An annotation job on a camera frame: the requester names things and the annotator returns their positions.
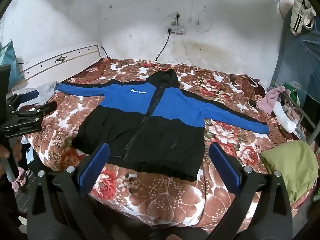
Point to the white wooden headboard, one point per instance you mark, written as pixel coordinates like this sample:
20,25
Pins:
57,65

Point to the teal bag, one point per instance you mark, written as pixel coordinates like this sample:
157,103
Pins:
8,56

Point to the pink cloth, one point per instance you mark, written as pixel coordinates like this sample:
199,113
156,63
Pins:
269,100

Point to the white sock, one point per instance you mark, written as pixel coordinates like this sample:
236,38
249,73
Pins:
283,119

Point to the white wall power strip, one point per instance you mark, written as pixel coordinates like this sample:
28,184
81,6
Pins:
176,30

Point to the hanging beige striped jacket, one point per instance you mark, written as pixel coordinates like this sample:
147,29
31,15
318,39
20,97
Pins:
303,16

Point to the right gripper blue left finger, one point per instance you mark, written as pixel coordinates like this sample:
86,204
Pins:
76,183

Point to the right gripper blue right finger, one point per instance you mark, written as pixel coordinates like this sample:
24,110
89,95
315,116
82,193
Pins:
241,181

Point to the grey cloth on bed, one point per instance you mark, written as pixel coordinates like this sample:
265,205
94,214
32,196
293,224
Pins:
44,93

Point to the person's left hand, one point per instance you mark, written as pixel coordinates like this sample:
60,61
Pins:
9,159

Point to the blue and black hooded jacket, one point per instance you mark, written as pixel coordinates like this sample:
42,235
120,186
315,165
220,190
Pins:
152,125

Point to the olive green folded cloth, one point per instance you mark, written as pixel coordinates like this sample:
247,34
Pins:
297,163

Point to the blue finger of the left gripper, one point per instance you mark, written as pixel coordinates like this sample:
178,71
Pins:
29,96
47,108

